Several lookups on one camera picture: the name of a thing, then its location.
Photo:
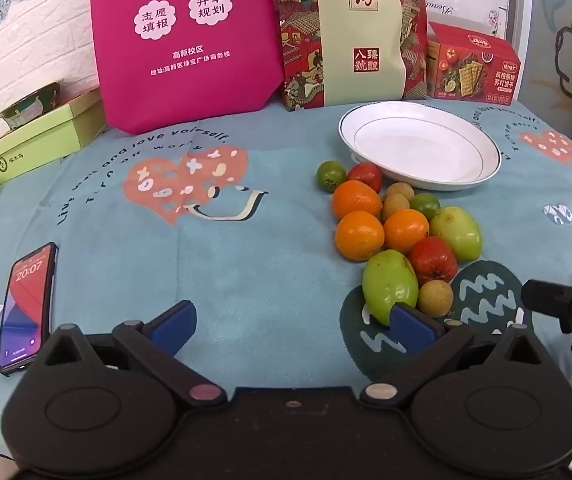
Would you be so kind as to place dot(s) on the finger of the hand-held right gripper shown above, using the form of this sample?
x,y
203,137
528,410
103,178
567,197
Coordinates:
x,y
551,297

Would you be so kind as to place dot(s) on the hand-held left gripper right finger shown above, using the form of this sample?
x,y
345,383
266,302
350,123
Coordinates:
x,y
411,329

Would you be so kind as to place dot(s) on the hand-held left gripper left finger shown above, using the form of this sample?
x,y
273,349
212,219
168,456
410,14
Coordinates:
x,y
175,325

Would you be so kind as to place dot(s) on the tan longan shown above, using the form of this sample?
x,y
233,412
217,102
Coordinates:
x,y
400,190
435,298
395,207

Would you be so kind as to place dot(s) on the large green jujube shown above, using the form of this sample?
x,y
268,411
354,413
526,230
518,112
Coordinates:
x,y
458,233
388,282

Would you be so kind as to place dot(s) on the orange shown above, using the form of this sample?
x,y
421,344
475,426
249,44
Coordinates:
x,y
406,230
359,236
356,200

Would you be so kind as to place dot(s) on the small green tomato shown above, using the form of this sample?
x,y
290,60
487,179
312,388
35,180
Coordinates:
x,y
425,205
331,176

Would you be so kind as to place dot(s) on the white plate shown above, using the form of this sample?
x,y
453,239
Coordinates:
x,y
416,142

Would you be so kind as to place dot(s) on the blue printed tablecloth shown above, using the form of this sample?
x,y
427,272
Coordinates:
x,y
266,260

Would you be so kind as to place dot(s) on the black smartphone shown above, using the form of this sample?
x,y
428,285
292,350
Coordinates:
x,y
25,305

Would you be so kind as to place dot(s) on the light green box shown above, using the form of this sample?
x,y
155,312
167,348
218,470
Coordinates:
x,y
40,140

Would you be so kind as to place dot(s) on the red cracker box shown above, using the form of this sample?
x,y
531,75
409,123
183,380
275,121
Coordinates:
x,y
471,67

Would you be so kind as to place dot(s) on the pink tote bag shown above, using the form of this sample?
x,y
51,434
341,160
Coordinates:
x,y
185,70

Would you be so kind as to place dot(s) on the green patterned bowl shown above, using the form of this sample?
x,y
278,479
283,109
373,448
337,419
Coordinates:
x,y
28,107

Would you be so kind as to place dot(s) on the red patterned gift bag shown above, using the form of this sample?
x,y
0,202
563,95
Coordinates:
x,y
361,50

